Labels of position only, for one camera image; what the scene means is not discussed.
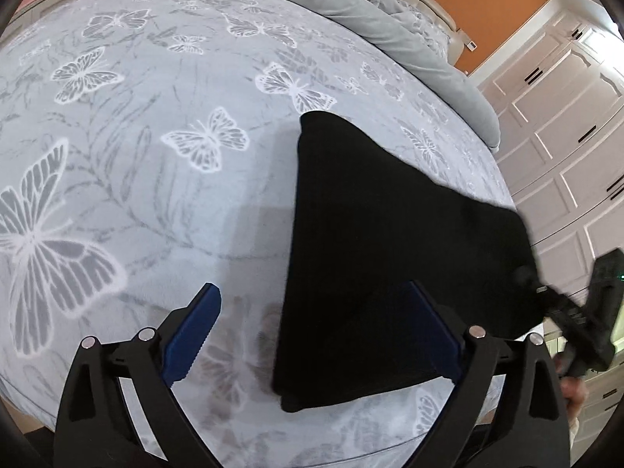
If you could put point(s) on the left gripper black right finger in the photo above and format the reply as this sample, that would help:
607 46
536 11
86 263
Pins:
505 410

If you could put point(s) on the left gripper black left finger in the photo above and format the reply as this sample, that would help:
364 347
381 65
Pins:
94 427

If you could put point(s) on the black pants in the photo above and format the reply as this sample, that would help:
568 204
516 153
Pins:
367 225

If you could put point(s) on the white panelled wardrobe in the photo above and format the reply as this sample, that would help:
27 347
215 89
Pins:
559 101

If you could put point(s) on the person right hand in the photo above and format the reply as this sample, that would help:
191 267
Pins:
574 390

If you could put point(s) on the grey folded duvet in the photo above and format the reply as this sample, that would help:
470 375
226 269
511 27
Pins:
369 22

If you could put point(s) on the butterfly pattern grey bedspread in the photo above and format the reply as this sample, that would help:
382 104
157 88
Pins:
149 147

